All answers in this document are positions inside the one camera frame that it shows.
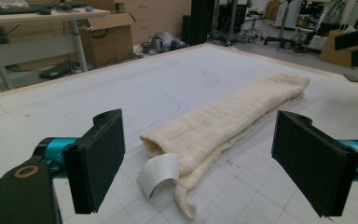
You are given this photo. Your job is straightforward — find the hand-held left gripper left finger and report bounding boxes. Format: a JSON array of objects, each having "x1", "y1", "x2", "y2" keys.
[{"x1": 33, "y1": 108, "x2": 127, "y2": 215}]

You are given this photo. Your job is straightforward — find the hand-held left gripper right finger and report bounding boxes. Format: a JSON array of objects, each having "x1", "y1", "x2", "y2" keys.
[{"x1": 271, "y1": 109, "x2": 358, "y2": 218}]

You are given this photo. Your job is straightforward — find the cream towel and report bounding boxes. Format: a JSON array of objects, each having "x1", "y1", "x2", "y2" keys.
[{"x1": 137, "y1": 72, "x2": 310, "y2": 220}]

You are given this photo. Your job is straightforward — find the cardboard box with black items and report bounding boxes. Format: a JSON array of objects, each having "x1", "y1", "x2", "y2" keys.
[{"x1": 319, "y1": 25, "x2": 358, "y2": 68}]

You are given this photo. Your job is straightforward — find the black rolling stand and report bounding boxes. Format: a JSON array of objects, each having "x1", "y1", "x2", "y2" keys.
[{"x1": 263, "y1": 0, "x2": 296, "y2": 49}]

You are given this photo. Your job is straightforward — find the black flat floor object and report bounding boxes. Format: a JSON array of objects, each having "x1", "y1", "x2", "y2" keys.
[{"x1": 38, "y1": 61, "x2": 82, "y2": 80}]

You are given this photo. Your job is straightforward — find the open cardboard box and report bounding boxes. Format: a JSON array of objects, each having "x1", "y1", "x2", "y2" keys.
[{"x1": 76, "y1": 12, "x2": 136, "y2": 67}]

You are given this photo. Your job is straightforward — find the grey vacuum cleaner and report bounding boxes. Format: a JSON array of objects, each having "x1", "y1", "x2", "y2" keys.
[{"x1": 141, "y1": 31, "x2": 187, "y2": 54}]

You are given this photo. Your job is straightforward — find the white desk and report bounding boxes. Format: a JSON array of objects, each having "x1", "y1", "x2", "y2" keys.
[{"x1": 0, "y1": 8, "x2": 112, "y2": 91}]

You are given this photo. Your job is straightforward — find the large tan cardboard boxes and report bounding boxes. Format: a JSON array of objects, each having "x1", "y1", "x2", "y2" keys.
[{"x1": 83, "y1": 0, "x2": 193, "y2": 46}]

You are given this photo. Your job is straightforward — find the black cabinet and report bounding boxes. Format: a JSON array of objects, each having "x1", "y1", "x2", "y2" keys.
[{"x1": 181, "y1": 0, "x2": 216, "y2": 47}]

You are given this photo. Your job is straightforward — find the black keyboard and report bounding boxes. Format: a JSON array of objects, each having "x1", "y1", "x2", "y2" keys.
[{"x1": 0, "y1": 6, "x2": 41, "y2": 17}]

